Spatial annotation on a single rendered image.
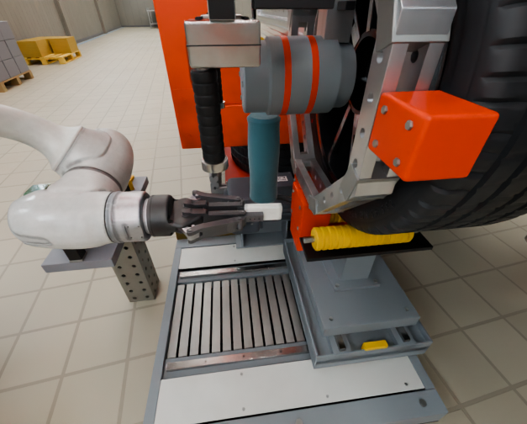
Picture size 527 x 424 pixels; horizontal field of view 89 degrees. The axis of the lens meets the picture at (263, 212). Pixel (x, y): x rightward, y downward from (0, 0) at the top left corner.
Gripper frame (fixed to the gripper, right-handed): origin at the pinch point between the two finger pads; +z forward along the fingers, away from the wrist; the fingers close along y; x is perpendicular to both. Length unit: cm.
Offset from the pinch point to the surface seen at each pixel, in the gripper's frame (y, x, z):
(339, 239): -3.5, -11.9, 19.5
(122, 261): -30, -45, -45
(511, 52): 12.9, 28.7, 20.6
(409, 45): 7.6, 28.4, 13.4
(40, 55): -651, -85, -381
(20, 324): -25, -71, -87
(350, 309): -3, -42, 30
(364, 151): 8.0, 16.2, 11.8
